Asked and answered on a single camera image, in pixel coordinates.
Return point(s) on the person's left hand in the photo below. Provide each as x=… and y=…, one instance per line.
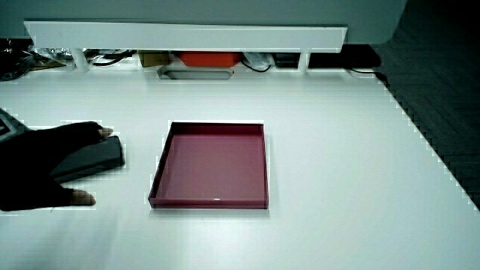
x=26, y=168

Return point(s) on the black battery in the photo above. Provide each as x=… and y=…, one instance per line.
x=98, y=157

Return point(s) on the white desk shelf riser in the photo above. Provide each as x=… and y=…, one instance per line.
x=187, y=37

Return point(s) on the white desk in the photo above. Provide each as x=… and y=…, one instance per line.
x=337, y=168

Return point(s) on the shiny foil bag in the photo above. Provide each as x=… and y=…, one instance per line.
x=52, y=54

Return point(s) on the brown cardboard box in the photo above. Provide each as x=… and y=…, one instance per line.
x=153, y=59

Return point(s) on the dark red square tray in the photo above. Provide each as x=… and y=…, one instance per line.
x=213, y=168

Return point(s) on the orange box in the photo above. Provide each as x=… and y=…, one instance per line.
x=209, y=59

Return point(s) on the clear plastic bag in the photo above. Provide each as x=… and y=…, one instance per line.
x=257, y=59

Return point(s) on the small black box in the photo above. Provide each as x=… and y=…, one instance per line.
x=285, y=59

